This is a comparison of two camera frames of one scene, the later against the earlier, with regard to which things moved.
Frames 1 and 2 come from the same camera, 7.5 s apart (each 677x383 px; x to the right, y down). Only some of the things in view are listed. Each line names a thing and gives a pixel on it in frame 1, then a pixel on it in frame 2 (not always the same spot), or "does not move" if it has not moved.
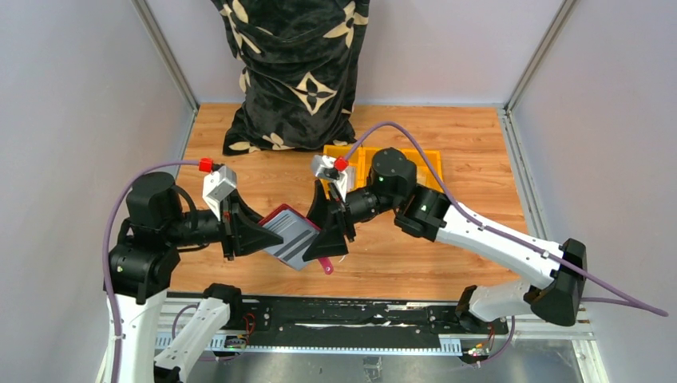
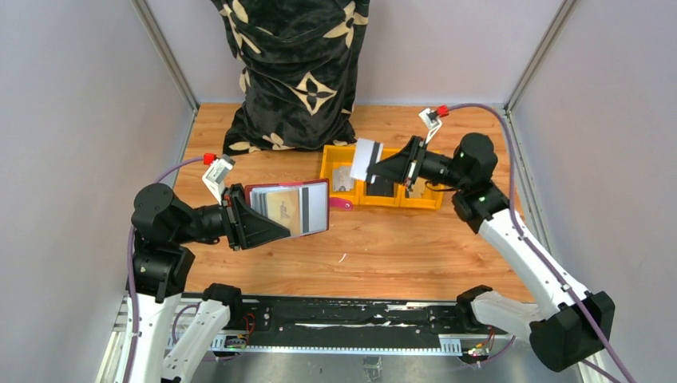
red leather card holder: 298,234 → 302,207
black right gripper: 330,240 → 400,167
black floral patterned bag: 298,71 does not move
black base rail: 340,324 does not move
